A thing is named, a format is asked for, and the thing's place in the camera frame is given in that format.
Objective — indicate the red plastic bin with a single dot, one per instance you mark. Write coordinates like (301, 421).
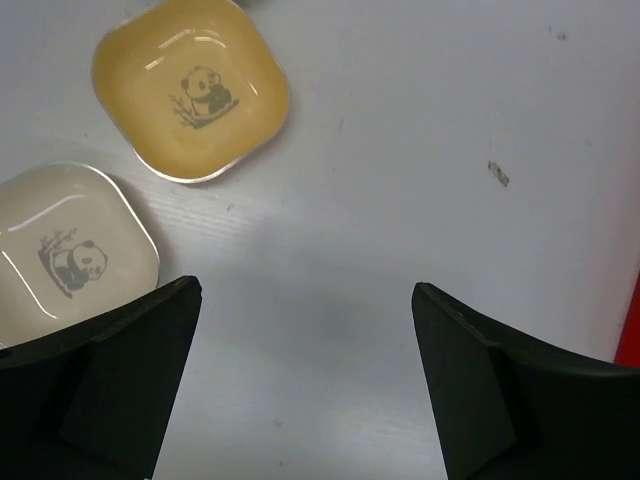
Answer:
(628, 350)

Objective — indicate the yellow square panda dish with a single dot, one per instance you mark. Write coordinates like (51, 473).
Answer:
(192, 86)

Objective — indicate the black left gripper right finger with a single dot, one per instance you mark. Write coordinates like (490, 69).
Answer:
(510, 406)

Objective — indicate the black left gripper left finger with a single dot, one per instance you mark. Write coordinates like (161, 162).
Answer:
(93, 401)

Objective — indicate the cream square panda dish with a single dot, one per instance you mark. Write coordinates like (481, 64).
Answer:
(72, 248)

